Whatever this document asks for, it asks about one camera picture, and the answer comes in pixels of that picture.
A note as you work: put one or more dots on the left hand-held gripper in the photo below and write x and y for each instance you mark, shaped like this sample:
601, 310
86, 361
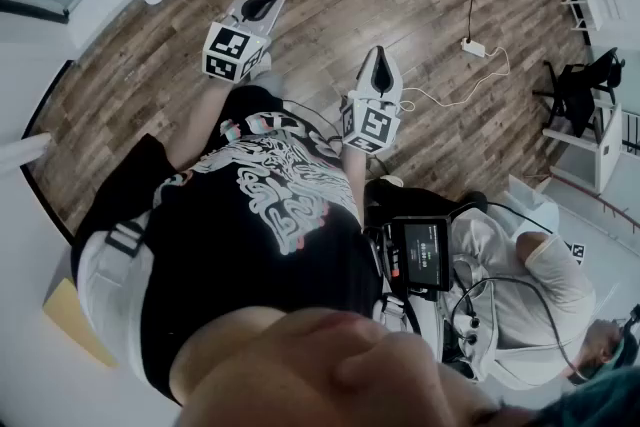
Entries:
230, 52

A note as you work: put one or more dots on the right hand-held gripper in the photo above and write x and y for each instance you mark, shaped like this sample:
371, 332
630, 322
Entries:
372, 122

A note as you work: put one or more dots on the person's right forearm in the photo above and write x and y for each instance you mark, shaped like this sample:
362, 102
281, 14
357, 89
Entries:
354, 175

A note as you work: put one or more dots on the person's left forearm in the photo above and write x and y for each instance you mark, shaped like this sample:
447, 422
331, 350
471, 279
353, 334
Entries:
207, 125

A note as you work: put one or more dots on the white power strip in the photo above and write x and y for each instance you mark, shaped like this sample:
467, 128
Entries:
473, 46

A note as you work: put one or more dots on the black monitor screen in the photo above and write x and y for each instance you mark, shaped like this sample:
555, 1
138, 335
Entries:
425, 255

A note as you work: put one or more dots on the black office chair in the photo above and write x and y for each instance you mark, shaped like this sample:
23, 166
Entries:
580, 100

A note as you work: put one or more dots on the white cabinet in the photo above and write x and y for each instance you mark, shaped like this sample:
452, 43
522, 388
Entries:
607, 150

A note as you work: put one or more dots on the black printed t-shirt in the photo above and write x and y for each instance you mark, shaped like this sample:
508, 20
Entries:
225, 265

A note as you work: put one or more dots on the red-brown branched rod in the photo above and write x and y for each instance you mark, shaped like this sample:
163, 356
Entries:
600, 204

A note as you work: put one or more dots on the person's face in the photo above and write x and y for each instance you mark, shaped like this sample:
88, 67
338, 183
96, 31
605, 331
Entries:
325, 375

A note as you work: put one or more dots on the yellow flat board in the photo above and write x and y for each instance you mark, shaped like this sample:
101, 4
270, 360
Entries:
75, 320

